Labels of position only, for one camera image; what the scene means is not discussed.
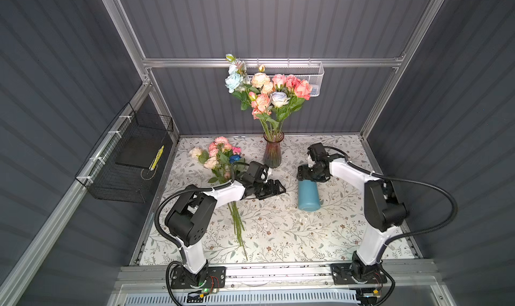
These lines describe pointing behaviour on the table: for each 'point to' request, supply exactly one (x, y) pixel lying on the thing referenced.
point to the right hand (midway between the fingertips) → (307, 175)
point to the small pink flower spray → (221, 158)
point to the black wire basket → (105, 180)
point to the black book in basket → (139, 150)
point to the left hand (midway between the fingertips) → (284, 195)
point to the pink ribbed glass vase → (273, 151)
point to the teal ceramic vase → (308, 198)
